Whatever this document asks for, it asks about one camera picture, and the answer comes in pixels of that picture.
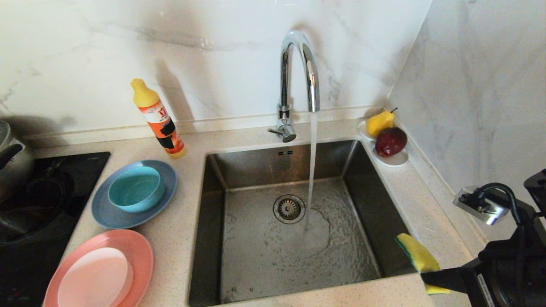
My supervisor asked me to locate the yellow green sponge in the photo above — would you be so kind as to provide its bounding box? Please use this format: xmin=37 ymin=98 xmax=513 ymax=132
xmin=395 ymin=233 xmax=451 ymax=295

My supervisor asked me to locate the chrome gooseneck faucet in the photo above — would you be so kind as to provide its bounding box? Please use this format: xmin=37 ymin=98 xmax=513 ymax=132
xmin=267 ymin=30 xmax=320 ymax=143

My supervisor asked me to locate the dish soap bottle yellow cap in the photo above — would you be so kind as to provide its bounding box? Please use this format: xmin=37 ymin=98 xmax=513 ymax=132
xmin=131 ymin=78 xmax=186 ymax=159

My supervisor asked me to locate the teal bowl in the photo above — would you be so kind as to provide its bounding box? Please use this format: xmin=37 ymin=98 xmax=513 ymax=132
xmin=107 ymin=166 xmax=166 ymax=213

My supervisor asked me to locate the stainless steel sink basin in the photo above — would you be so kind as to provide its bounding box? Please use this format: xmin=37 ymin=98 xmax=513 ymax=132
xmin=188 ymin=139 xmax=428 ymax=307

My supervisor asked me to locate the small white fruit dish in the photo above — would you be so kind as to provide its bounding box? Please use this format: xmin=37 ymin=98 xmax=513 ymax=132
xmin=357 ymin=120 xmax=409 ymax=167

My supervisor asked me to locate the dark red apple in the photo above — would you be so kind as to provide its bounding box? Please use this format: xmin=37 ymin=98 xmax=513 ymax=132
xmin=375 ymin=127 xmax=408 ymax=157

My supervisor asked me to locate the yellow pear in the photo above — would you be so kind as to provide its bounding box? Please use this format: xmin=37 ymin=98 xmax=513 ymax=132
xmin=366 ymin=108 xmax=398 ymax=137

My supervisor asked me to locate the round metal drain strainer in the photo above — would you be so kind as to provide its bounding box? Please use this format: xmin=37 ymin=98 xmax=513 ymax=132
xmin=273 ymin=195 xmax=306 ymax=225

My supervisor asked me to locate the blue plate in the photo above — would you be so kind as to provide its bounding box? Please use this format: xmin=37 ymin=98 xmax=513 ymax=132
xmin=91 ymin=160 xmax=177 ymax=229

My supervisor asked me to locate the small light pink plate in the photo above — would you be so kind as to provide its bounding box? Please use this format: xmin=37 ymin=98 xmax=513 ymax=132
xmin=57 ymin=247 xmax=134 ymax=307

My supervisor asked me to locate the black glass cooktop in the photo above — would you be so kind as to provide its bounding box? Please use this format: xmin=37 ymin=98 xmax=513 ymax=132
xmin=0 ymin=152 xmax=111 ymax=307

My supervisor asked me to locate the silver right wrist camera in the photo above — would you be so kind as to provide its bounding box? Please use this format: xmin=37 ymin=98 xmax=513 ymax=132
xmin=453 ymin=185 xmax=510 ymax=226

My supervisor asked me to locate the steel pot black handle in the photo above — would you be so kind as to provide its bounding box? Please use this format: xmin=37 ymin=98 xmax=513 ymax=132
xmin=0 ymin=121 xmax=35 ymax=204

